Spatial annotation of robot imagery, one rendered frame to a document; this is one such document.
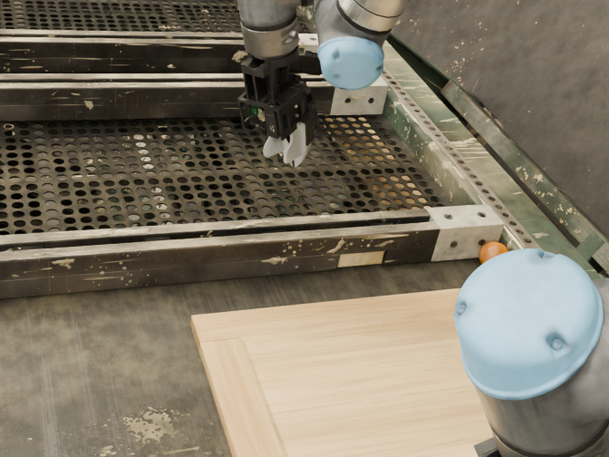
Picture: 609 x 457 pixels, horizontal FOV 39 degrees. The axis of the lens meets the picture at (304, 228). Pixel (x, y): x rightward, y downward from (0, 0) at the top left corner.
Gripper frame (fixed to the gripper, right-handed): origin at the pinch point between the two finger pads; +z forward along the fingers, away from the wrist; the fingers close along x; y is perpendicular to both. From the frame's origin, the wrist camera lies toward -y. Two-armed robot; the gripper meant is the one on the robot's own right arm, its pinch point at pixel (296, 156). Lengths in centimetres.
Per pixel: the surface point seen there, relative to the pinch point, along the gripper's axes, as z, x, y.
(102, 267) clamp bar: 4.9, -15.0, 29.5
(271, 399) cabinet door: 12.4, 16.2, 32.8
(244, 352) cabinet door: 11.9, 8.5, 28.3
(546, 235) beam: 25.4, 31.5, -27.1
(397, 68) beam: 26, -20, -67
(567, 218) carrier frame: 77, 17, -92
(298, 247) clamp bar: 12.3, 3.2, 6.6
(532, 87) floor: 79, -16, -150
